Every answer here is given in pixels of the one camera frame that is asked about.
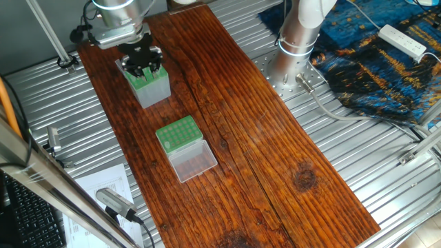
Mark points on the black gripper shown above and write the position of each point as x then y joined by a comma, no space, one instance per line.
141,54

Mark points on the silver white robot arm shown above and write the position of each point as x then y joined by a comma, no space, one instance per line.
303,27

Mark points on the tall green pipette tip holder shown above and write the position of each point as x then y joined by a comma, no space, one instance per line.
148,93

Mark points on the silver pole with clamp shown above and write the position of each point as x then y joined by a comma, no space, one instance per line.
48,31

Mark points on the printed white paper sheet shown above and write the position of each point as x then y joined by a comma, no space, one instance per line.
89,182

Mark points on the yellow pole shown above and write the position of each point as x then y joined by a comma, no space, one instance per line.
8,103

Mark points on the brown wooden board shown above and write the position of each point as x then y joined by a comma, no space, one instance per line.
275,151

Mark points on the black keyboard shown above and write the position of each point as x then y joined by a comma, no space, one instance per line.
27,220

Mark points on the blue patterned cloth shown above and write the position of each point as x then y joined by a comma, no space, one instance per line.
386,83

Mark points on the white power strip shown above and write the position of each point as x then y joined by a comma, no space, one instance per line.
403,40

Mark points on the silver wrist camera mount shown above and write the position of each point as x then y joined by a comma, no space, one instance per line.
117,36

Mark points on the small metal corner bracket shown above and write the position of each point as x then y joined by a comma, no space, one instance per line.
54,140

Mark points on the silver cylindrical camera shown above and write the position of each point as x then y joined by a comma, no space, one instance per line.
114,201

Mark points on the diagonal aluminium frame beam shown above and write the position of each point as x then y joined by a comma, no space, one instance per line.
41,179

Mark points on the silver frame bracket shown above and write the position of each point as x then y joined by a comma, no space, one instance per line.
420,148

